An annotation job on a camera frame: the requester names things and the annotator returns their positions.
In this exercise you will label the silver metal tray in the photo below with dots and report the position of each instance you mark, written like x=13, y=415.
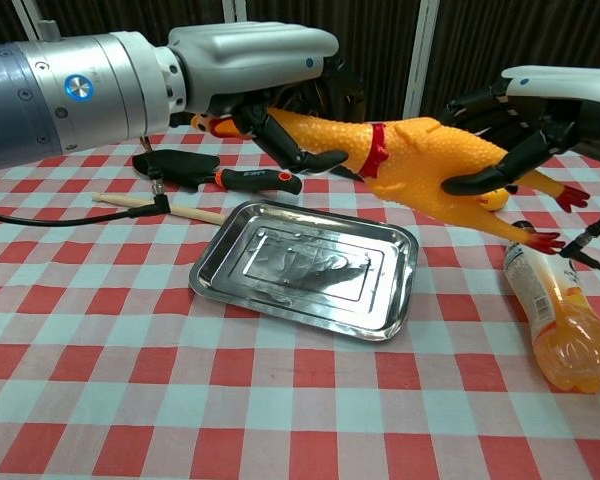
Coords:
x=305, y=270

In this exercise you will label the red white checkered tablecloth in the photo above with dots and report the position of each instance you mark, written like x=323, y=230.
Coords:
x=280, y=400

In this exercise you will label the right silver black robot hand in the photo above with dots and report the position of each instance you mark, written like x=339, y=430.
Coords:
x=570, y=105

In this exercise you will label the yellow rubber chicken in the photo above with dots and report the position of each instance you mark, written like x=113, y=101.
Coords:
x=430, y=160

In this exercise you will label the white metal frame post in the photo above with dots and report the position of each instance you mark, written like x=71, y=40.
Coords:
x=236, y=10
x=422, y=60
x=42, y=20

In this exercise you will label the orange juice plastic bottle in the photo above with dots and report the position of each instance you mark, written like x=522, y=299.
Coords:
x=560, y=310

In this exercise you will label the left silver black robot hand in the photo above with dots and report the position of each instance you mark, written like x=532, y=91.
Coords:
x=250, y=60

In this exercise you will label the wooden stick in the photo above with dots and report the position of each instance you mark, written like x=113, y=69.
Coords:
x=195, y=212

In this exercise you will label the black garden trowel orange grip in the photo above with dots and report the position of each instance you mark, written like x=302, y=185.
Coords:
x=180, y=167

